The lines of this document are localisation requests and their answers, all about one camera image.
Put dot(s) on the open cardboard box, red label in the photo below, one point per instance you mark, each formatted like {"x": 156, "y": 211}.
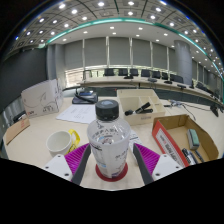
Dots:
{"x": 176, "y": 133}

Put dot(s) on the white printed paper sheet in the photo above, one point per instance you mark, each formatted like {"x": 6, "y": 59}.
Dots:
{"x": 78, "y": 114}

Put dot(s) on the small brown cardboard box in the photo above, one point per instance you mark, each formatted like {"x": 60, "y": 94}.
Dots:
{"x": 16, "y": 131}

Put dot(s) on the small black device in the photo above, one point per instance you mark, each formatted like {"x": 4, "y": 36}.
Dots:
{"x": 19, "y": 116}

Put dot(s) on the beige compartment tray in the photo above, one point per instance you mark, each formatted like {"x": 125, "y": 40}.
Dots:
{"x": 130, "y": 101}

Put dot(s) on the blue pen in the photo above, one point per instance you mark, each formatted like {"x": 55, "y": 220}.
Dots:
{"x": 199, "y": 156}

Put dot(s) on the row of black desk microphones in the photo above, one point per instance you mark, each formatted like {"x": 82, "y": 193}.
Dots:
{"x": 128, "y": 77}

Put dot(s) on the black marker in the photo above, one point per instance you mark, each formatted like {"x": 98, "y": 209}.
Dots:
{"x": 143, "y": 108}
{"x": 188, "y": 156}

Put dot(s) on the black tabletop microphone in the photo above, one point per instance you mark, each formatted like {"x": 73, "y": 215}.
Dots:
{"x": 214, "y": 110}

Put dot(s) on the group of ceiling lights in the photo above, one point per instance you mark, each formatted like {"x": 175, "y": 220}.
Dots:
{"x": 101, "y": 4}

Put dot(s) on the row of black office chairs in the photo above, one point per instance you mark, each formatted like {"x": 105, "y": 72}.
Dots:
{"x": 109, "y": 71}

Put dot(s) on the long conference desk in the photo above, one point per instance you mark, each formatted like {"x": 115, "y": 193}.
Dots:
{"x": 110, "y": 80}

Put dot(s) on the clear bottle with black cap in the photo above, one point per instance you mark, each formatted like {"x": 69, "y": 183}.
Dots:
{"x": 108, "y": 146}

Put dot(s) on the white remote control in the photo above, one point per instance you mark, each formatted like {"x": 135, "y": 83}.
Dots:
{"x": 135, "y": 138}

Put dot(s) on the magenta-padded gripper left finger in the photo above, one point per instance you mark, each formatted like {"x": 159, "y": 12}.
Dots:
{"x": 76, "y": 160}

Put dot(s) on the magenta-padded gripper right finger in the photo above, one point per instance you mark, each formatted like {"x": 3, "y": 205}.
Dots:
{"x": 150, "y": 160}

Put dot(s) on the grey whiteboard eraser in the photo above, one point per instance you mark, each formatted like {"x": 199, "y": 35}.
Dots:
{"x": 192, "y": 138}

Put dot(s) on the white printed cardboard box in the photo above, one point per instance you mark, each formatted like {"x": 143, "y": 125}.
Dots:
{"x": 41, "y": 98}

